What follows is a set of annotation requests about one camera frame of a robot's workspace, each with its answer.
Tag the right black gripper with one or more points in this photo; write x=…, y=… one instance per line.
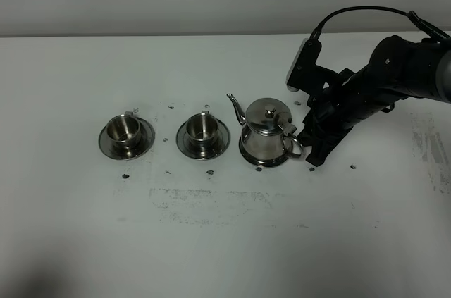
x=337, y=109

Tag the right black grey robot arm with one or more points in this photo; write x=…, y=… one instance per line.
x=397, y=69

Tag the stainless steel teapot saucer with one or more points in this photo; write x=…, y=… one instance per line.
x=263, y=163

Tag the middle stainless steel saucer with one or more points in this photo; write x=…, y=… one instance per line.
x=187, y=148

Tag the middle stainless steel teacup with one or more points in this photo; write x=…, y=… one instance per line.
x=202, y=129

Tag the stainless steel teacup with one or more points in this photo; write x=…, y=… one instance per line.
x=124, y=130
x=202, y=129

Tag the left stainless steel saucer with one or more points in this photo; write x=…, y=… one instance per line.
x=144, y=145

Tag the left stainless steel teacup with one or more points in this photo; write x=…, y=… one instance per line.
x=124, y=130

